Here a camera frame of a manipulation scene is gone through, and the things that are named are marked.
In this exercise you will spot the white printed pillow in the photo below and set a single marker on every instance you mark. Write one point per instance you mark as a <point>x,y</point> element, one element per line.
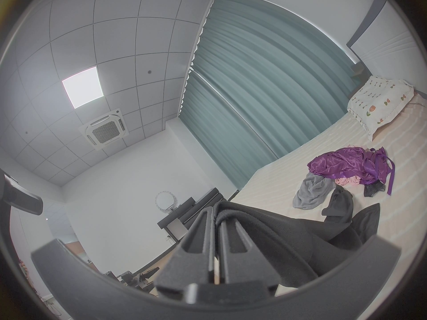
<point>380,105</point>

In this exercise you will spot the black chest of drawers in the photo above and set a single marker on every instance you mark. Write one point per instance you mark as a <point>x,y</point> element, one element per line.
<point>186,212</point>

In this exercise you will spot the blue-green curtain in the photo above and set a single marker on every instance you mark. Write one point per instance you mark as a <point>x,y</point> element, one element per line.
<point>273,62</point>
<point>213,128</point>

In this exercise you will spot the pink garment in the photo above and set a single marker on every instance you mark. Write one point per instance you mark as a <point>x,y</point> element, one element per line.
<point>347,181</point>

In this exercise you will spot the ceiling air conditioner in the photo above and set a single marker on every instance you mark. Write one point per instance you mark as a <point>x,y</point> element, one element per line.
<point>105,132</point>

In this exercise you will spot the grey garment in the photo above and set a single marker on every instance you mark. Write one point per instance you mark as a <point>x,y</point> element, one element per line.
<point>312,192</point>

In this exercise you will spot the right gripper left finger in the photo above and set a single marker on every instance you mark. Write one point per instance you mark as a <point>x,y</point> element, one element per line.
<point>196,255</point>

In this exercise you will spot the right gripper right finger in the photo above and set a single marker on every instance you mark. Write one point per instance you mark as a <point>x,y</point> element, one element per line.
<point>240,262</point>

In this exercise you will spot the small black garment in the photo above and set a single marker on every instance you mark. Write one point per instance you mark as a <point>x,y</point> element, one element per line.
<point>373,190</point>

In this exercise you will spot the grey bedside table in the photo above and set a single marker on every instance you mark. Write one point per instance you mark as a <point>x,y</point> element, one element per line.
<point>359,69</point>

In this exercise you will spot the black T-shirt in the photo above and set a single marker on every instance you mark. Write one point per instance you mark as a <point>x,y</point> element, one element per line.
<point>283,242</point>

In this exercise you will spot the bed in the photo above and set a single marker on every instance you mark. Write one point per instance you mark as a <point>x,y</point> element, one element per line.
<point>283,178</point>

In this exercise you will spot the purple satin garment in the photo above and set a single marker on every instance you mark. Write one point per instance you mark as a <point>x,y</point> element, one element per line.
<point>343,165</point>

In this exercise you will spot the round white mirror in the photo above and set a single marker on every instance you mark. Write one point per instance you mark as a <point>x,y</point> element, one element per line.
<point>165,201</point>

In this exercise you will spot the square ceiling light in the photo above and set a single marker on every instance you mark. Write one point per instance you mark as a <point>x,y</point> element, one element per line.
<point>81,87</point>

